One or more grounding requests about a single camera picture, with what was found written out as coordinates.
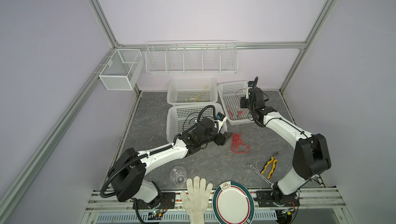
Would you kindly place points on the small white mesh box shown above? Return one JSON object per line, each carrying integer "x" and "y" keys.
{"x": 122, "y": 70}

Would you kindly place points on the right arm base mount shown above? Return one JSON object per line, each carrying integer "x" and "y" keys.
{"x": 268, "y": 198}

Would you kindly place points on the white plastic basket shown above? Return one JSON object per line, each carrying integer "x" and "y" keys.
{"x": 230, "y": 94}
{"x": 183, "y": 91}
{"x": 181, "y": 118}

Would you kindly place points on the silver combination wrench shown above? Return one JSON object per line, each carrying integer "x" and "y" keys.
{"x": 260, "y": 175}

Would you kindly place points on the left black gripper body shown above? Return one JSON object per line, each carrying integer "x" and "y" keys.
{"x": 219, "y": 139}

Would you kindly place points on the yellow handled pliers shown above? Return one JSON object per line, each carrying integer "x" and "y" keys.
{"x": 271, "y": 165}

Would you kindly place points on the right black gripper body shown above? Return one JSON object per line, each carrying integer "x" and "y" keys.
{"x": 244, "y": 103}

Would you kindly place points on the front white plastic basket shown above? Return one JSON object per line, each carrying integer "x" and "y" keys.
{"x": 181, "y": 118}

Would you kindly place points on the rear white plastic basket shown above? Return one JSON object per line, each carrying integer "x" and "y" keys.
{"x": 183, "y": 91}

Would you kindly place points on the white plate green red rim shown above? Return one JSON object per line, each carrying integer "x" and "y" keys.
{"x": 232, "y": 203}

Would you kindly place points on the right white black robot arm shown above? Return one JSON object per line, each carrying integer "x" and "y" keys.
{"x": 311, "y": 154}

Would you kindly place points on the clear drinking glass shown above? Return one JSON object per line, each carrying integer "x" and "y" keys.
{"x": 178, "y": 175}

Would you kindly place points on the long white wire shelf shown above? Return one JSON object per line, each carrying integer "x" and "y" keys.
{"x": 192, "y": 57}

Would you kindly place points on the white knit glove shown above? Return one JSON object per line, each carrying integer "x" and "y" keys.
{"x": 196, "y": 199}

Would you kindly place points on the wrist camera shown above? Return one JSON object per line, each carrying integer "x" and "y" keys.
{"x": 220, "y": 119}
{"x": 249, "y": 91}

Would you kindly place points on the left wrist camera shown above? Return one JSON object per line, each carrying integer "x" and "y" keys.
{"x": 220, "y": 119}

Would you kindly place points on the right white plastic basket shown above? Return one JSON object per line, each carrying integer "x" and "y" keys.
{"x": 230, "y": 94}

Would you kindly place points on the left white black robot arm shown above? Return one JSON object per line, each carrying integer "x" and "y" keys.
{"x": 126, "y": 178}

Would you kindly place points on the green circuit board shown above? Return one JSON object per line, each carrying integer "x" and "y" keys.
{"x": 155, "y": 215}

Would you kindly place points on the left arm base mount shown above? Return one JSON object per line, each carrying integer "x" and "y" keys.
{"x": 166, "y": 200}

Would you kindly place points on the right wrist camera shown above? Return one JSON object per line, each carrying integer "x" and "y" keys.
{"x": 249, "y": 91}

